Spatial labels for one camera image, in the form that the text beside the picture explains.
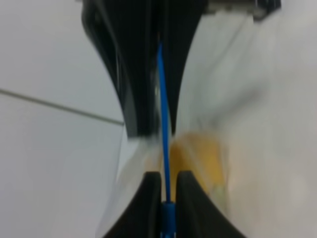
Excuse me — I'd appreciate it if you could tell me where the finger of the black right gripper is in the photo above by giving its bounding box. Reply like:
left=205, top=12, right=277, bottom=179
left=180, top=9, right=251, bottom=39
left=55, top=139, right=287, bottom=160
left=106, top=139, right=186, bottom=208
left=162, top=0, right=206, bottom=134
left=82, top=0, right=159, bottom=136

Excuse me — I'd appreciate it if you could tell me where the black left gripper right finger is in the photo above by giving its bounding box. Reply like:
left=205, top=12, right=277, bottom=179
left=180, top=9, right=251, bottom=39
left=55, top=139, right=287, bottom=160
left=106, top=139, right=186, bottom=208
left=175, top=171, right=244, bottom=238

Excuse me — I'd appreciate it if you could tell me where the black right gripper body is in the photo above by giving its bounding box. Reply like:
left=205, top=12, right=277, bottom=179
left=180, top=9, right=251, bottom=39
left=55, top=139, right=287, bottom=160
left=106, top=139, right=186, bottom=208
left=204, top=0, right=281, bottom=22

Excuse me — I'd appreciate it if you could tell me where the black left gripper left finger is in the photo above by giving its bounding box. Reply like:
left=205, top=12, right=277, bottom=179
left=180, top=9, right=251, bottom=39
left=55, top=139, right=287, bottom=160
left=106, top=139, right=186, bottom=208
left=103, top=172, right=161, bottom=238

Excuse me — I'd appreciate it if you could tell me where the clear zip bag blue seal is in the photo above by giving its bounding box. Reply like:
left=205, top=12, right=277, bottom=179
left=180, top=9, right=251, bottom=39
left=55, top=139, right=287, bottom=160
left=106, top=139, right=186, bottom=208
left=96, top=14, right=265, bottom=238

